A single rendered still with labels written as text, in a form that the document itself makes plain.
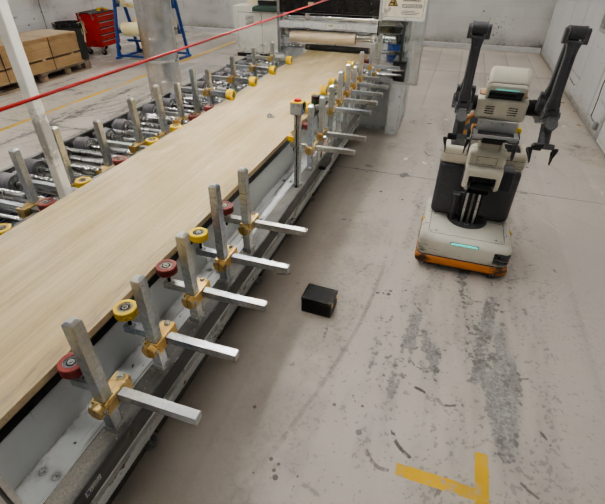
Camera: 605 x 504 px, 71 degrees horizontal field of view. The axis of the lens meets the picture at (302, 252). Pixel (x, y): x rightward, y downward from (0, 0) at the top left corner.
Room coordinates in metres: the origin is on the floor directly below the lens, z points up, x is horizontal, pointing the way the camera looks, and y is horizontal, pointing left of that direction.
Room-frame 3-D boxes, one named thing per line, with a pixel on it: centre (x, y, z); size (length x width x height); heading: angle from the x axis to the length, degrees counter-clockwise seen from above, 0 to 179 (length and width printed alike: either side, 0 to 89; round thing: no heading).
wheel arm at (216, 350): (1.01, 0.42, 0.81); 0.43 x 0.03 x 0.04; 72
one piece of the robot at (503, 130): (2.45, -1.13, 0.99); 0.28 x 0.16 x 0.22; 71
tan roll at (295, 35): (5.54, -0.42, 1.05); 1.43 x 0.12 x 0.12; 72
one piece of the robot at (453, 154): (2.81, -1.25, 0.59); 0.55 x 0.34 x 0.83; 71
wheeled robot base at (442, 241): (2.72, -1.22, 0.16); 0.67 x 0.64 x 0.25; 161
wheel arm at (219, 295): (1.25, 0.34, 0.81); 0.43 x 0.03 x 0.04; 72
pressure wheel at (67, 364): (0.83, 0.68, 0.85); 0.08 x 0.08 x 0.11
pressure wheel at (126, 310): (1.07, 0.61, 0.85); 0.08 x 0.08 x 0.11
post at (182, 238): (1.23, 0.42, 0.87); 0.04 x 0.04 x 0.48; 72
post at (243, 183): (1.71, 0.26, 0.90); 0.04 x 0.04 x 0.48; 72
